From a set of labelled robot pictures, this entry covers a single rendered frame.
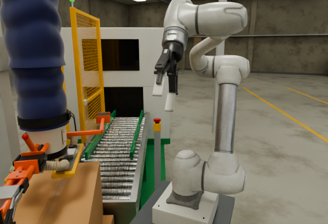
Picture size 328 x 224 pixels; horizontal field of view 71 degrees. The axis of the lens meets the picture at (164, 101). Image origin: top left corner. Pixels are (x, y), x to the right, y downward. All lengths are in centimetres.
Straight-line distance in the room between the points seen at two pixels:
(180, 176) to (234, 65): 66
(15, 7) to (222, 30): 80
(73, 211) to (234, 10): 108
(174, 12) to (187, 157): 74
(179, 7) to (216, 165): 78
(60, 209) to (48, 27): 82
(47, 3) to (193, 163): 100
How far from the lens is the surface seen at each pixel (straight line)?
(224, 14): 83
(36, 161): 103
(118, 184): 212
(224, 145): 127
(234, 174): 126
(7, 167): 286
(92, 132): 130
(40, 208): 133
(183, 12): 86
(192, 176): 127
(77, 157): 131
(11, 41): 115
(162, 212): 135
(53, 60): 114
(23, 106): 119
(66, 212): 126
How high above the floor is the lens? 169
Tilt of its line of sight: 13 degrees down
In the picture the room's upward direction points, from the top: straight up
